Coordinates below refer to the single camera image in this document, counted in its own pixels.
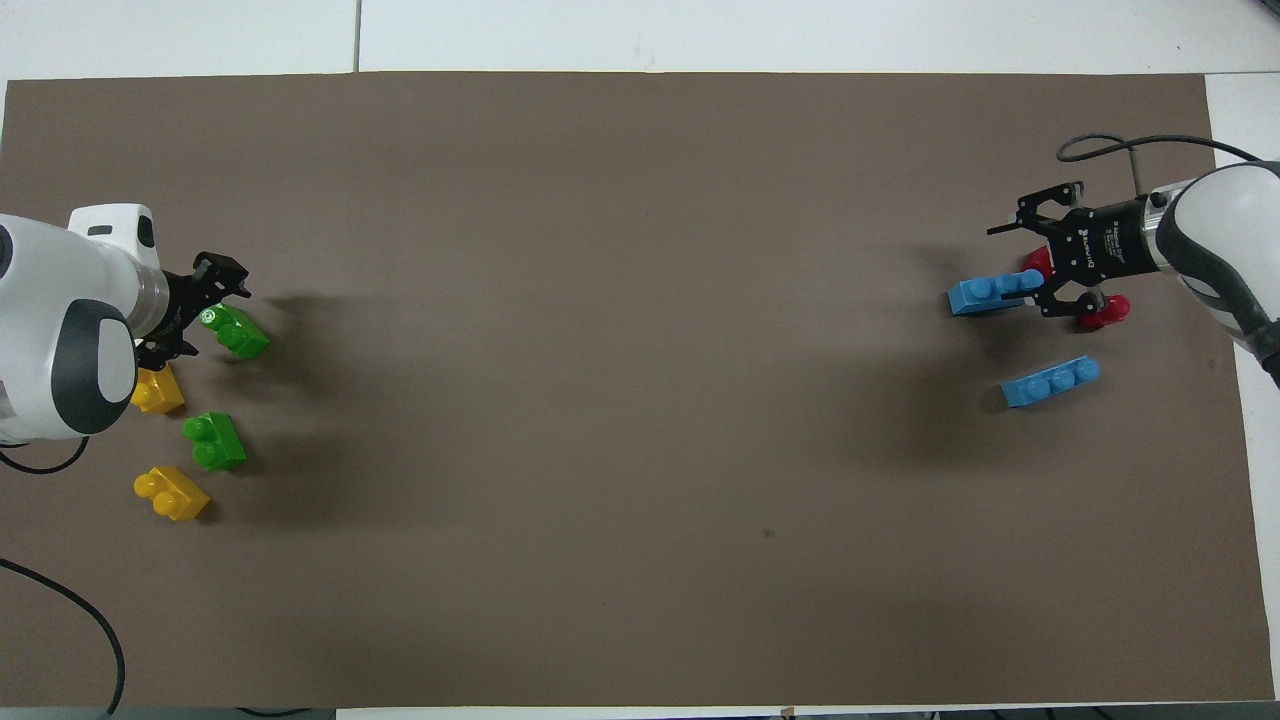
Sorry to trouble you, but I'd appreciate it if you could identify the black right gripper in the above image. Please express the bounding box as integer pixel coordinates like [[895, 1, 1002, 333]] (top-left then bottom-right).
[[987, 181, 1153, 319]]

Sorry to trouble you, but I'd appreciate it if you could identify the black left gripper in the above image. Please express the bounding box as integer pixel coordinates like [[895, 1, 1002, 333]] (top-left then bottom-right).
[[135, 252, 251, 373]]

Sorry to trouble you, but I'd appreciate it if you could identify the green two-stud toy block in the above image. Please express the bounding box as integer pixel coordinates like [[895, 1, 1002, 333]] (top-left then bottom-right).
[[199, 302, 272, 362], [181, 411, 249, 473]]

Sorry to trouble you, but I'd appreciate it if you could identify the blue three-stud toy block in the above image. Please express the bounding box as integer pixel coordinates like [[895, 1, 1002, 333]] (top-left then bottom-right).
[[946, 267, 1047, 319], [999, 357, 1102, 409]]

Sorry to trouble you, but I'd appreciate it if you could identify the yellow two-stud toy block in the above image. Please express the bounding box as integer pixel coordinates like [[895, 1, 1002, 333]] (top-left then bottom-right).
[[129, 364, 187, 416], [133, 465, 212, 523]]

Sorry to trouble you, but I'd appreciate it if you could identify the brown table mat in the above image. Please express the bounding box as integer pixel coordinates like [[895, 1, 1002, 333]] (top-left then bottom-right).
[[0, 72, 1276, 709]]

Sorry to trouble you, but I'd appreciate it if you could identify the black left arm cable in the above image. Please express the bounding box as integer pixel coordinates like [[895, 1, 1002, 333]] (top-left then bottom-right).
[[0, 436, 127, 717]]

